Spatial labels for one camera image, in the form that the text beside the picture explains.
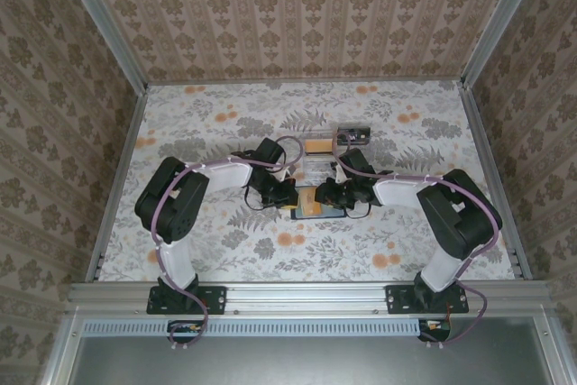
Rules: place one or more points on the gold credit card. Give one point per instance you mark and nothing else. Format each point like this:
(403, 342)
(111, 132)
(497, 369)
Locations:
(310, 202)

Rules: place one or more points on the blue card holder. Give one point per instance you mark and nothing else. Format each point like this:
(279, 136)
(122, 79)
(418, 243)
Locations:
(336, 213)

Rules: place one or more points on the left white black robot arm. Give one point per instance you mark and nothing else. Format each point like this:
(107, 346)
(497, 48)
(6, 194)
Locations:
(225, 175)

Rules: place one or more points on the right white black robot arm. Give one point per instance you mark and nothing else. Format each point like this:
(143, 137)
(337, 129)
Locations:
(401, 189)

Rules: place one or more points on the orange card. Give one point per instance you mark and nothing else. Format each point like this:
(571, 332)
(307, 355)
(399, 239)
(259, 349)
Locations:
(315, 146)

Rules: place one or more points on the clear acrylic organizer tray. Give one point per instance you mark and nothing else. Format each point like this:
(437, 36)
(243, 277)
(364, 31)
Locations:
(317, 166)

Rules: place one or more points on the grey metal panel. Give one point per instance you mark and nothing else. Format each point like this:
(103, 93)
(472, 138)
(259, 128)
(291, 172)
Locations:
(315, 362)

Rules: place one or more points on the small black electronics box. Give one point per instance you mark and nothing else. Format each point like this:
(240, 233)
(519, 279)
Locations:
(435, 328)
(185, 331)

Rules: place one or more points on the aluminium mounting rail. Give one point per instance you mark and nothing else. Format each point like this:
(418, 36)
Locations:
(306, 297)

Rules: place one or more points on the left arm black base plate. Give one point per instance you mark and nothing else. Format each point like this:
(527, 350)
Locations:
(216, 299)

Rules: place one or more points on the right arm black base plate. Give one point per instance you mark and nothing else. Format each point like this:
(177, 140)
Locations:
(399, 299)

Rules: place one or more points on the aluminium side rail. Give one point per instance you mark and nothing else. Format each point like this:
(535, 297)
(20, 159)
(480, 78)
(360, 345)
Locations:
(484, 132)
(128, 150)

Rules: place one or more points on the aluminium frame post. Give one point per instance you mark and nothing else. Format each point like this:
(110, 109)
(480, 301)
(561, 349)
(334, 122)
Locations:
(502, 20)
(103, 20)

